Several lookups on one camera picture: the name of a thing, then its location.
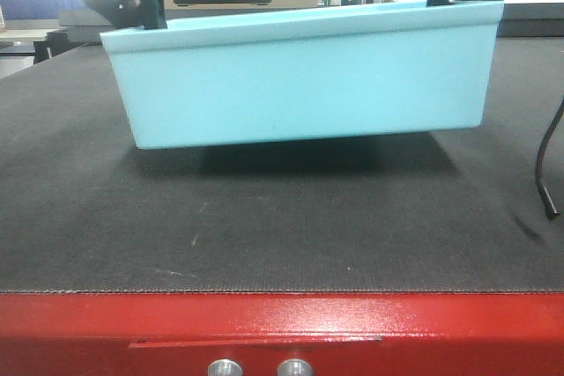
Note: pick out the silver bolt right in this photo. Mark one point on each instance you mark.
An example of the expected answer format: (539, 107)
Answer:
(295, 367)

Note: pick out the red conveyor frame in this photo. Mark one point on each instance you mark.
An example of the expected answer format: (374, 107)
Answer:
(336, 334)

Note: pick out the light blue plastic bin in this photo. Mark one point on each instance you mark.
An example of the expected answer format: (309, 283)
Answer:
(361, 70)

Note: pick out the silver bolt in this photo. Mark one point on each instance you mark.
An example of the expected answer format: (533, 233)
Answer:
(224, 367)
(295, 367)

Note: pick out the black conveyor belt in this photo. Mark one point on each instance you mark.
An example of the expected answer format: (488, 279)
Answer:
(84, 210)

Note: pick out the teal left gripper finger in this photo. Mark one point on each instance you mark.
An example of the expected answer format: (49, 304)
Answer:
(152, 14)

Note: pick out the silver bolt left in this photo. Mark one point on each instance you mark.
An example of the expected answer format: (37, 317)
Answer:
(224, 367)

